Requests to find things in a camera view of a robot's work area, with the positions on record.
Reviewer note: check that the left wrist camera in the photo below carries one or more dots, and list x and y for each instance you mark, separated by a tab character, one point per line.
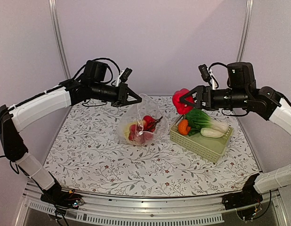
122	77

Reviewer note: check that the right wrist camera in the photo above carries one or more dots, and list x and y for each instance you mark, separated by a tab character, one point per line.
208	76

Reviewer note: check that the clear zip top bag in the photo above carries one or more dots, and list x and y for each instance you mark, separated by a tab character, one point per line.
136	112

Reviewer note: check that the left aluminium frame post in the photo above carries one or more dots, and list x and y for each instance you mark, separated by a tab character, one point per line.
58	38

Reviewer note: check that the right aluminium frame post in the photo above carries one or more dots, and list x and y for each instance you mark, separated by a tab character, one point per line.
245	29

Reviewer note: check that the red bell pepper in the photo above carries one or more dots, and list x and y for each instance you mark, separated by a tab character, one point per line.
181	107

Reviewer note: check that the floral tablecloth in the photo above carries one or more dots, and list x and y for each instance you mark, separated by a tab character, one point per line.
86	156

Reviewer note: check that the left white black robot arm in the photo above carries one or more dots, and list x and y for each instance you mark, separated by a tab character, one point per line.
88	83

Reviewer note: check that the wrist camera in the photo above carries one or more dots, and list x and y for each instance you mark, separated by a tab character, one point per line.
208	76
122	77

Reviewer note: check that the yellow napa cabbage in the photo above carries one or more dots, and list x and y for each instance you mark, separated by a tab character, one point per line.
130	132

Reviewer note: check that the aluminium front rail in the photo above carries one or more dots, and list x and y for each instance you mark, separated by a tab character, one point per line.
113	210

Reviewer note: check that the aluminium frame post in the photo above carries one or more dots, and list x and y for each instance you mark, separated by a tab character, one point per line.
245	29
58	38

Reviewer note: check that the orange fruit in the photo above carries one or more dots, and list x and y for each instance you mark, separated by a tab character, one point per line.
183	127

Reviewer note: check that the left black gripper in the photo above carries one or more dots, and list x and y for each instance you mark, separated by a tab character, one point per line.
124	91

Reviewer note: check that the beige perforated plastic basket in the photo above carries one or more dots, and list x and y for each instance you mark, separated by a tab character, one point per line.
209	148

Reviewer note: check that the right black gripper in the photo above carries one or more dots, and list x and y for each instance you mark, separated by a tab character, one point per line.
201	91

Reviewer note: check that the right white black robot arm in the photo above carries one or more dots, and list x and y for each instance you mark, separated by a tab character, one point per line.
268	103

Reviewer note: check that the green white bok choy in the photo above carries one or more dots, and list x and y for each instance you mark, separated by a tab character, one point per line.
198	119

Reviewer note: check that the white radish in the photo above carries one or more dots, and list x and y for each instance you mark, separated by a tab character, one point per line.
211	133

